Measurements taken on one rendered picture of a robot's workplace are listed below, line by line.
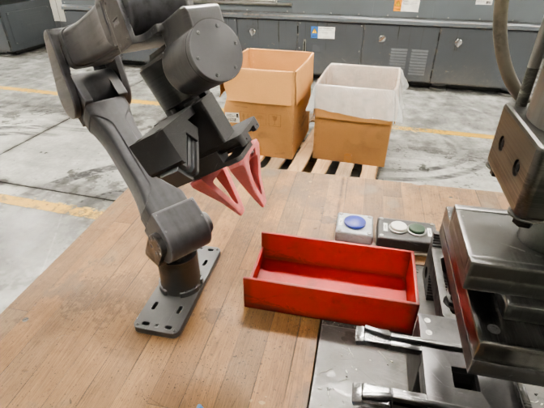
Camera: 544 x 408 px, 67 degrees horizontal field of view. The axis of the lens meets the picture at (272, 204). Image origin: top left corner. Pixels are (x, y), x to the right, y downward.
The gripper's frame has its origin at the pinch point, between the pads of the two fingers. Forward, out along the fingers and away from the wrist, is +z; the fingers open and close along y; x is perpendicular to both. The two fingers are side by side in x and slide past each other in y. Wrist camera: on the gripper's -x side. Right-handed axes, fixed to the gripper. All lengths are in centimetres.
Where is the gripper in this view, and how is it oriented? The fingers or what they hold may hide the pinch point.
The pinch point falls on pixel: (250, 203)
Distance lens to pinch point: 52.1
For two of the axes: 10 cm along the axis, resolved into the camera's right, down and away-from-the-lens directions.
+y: 8.5, -3.1, -4.1
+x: 2.2, -5.1, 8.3
